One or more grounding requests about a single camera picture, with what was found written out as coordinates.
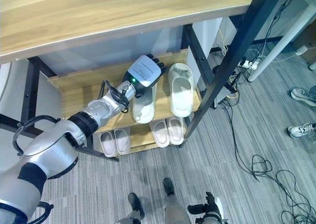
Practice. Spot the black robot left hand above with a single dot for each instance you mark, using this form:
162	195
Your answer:
145	72

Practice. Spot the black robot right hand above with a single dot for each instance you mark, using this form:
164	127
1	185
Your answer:
208	208

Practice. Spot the white slipper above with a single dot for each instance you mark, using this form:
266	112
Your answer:
160	134
144	108
122	141
181	95
175	131
108	145

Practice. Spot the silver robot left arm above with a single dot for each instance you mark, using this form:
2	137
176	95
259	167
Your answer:
49	145

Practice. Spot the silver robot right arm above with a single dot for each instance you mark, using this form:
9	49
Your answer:
212	220

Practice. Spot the wooden rack shelf board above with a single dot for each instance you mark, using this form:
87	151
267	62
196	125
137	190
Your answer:
139	136
84	90

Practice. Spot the wooden rack top board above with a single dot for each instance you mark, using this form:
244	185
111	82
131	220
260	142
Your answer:
98	19

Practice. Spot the person's shoe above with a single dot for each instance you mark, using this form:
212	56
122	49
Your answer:
303	95
301	130

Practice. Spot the robot right leg and foot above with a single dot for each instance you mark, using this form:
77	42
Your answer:
172	204

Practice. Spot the white power strip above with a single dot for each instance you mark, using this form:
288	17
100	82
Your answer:
249	64

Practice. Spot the white table leg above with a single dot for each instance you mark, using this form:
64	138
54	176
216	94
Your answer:
276	46

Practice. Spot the white power adapter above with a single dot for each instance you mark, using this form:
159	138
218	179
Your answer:
301	50

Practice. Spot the cardboard box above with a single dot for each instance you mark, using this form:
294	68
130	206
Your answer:
307	41

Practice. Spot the black metal rack frame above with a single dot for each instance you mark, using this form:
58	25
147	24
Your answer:
237	51

